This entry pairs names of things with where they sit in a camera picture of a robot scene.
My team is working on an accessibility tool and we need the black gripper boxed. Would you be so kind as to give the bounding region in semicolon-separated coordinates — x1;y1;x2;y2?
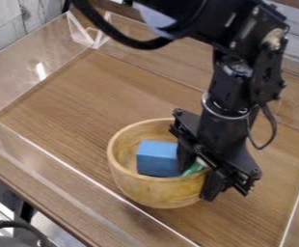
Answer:
168;96;262;202

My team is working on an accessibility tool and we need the green Expo marker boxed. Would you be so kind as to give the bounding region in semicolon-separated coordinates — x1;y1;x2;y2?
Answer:
182;160;207;177

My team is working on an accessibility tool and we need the blue foam block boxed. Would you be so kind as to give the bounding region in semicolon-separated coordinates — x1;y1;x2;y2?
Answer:
136;140;180;178

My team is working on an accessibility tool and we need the brown wooden bowl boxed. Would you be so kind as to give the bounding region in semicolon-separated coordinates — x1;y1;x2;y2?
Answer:
107;118;210;208

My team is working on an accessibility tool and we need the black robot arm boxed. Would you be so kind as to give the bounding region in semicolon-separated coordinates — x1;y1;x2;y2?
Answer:
134;0;288;201

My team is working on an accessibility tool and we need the clear acrylic tray wall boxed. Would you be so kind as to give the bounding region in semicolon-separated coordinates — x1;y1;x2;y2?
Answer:
0;11;299;247

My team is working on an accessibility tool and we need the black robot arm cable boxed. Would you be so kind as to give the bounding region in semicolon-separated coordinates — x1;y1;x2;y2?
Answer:
68;0;175;51

